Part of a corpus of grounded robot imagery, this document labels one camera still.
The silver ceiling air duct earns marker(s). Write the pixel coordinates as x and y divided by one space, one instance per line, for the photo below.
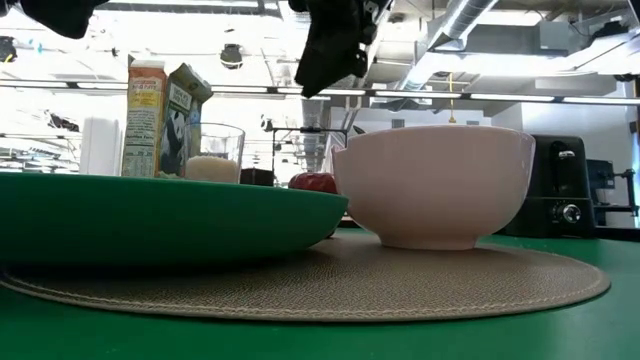
450 30

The panda print cereal box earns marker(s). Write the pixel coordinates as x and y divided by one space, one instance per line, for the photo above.
165 130

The long ceiling light strip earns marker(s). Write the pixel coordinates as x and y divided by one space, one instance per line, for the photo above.
450 95

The white column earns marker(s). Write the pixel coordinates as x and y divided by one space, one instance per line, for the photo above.
100 147

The round beige woven placemat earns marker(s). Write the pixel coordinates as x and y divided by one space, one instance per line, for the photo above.
350 280

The small black box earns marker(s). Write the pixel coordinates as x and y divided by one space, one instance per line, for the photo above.
259 177

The clear glass with white filling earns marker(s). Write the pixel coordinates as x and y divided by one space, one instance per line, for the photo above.
214 167

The black toaster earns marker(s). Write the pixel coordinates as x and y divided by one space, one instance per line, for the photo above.
560 190

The green plate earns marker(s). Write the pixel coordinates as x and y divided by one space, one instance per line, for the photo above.
150 220

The white ceramic bowl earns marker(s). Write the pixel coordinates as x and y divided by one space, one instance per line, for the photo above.
435 190

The red apple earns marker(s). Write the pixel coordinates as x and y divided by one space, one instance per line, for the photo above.
312 183

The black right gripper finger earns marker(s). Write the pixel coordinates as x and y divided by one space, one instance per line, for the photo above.
325 65

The black ceiling fixture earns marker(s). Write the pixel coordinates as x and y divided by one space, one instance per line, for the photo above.
231 56

